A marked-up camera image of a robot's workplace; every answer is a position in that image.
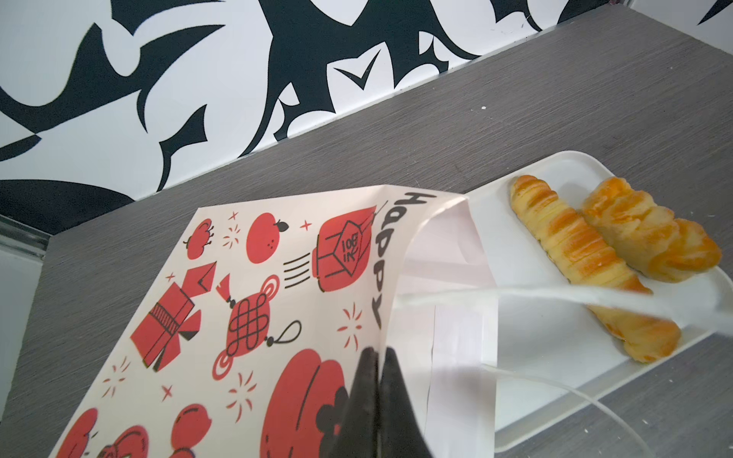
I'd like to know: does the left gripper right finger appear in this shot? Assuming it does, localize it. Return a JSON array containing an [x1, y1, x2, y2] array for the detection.
[[379, 347, 431, 458]]

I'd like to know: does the red white paper bag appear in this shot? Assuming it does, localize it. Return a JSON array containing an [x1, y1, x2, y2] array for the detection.
[[52, 185, 494, 457]]

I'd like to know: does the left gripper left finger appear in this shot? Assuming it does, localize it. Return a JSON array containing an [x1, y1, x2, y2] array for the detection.
[[328, 347, 379, 458]]

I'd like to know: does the white plastic tray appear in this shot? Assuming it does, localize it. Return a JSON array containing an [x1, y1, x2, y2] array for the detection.
[[469, 151, 732, 457]]

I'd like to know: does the long striped fake bread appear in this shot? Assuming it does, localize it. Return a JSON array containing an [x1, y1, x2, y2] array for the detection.
[[510, 175, 681, 364]]

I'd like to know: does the twisted fake bread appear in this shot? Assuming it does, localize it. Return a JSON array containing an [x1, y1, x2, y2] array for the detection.
[[580, 177, 723, 284]]

